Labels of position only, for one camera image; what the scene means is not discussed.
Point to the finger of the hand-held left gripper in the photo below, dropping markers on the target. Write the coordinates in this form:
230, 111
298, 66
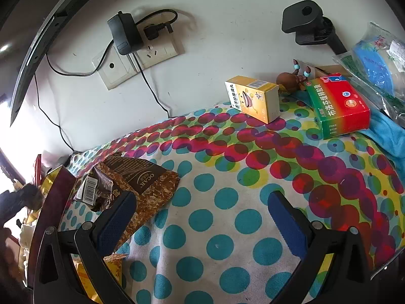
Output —
11, 201

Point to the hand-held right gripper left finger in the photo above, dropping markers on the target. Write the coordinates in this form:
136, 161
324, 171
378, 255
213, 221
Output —
115, 221

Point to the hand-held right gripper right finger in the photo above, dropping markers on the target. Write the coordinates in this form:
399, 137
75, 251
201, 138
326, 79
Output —
284, 224

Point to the small brown barcode packet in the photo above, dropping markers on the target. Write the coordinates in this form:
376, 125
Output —
95, 193

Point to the white socks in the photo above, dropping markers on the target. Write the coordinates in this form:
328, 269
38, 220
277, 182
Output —
25, 237

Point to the maroon tin box gold inside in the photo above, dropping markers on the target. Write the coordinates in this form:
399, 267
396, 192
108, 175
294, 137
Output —
53, 209

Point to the brown snack bag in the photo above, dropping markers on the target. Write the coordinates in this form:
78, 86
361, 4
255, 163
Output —
148, 190

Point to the yellow snack bag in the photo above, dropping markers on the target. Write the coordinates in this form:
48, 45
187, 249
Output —
83, 275

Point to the polka dot tablecloth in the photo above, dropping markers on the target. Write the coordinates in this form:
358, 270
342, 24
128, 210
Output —
221, 228

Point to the small yellow medicine box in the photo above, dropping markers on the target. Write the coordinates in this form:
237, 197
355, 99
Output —
253, 101

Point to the red green medicine box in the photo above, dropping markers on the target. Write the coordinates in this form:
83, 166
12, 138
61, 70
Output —
338, 107

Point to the blue cloth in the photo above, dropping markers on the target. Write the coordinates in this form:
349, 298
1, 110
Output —
386, 129

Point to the brown wooden figurine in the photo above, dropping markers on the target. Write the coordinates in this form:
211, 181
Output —
288, 80

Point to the black flat screen television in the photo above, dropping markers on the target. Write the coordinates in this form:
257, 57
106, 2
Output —
19, 22

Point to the clear bag of blue masks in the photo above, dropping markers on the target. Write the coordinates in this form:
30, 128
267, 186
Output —
373, 66

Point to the black power adapter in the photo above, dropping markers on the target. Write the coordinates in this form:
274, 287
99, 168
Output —
125, 34

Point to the black clamp holder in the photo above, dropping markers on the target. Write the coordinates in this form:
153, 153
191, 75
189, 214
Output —
300, 19

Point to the white wall socket plate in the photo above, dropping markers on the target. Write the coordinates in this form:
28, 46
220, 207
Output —
110, 69

